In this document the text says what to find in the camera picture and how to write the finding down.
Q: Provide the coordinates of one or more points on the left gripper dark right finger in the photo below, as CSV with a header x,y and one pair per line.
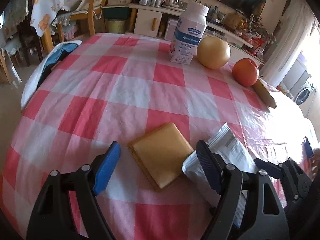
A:
x,y
212,165

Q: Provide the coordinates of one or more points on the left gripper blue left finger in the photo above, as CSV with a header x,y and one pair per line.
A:
x,y
103,166

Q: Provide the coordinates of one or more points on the white printed foil pouch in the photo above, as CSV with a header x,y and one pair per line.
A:
x,y
232,151

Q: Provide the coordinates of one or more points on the red white checkered tablecloth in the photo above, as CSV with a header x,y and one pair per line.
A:
x,y
117,88

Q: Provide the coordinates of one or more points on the yellow banana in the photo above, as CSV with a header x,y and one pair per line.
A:
x,y
264,94

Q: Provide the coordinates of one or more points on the red apple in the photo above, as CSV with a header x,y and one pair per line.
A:
x,y
245,72

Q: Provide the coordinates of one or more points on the white washing machine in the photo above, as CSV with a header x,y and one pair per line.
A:
x,y
297,83

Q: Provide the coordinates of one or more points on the yellow pear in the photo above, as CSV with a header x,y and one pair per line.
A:
x,y
213,52

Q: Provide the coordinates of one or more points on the green waste bin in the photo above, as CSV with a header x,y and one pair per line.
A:
x,y
115,26

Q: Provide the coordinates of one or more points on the wooden dining chair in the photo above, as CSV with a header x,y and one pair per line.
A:
x,y
76,10

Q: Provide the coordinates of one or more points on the white TV cabinet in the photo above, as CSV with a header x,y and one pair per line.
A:
x,y
147,21

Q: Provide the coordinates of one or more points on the white blue yogurt bottle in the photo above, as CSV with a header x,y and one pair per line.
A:
x,y
188,33

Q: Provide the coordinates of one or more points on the lavender storage box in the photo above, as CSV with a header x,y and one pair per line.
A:
x,y
171,26

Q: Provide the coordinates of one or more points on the white lace covered air conditioner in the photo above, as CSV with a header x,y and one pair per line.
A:
x,y
296,24

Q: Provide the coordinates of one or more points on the electric kettle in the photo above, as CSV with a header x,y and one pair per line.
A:
x,y
174,4

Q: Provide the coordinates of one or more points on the dining table with floral cloth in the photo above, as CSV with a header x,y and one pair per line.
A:
x,y
42,15

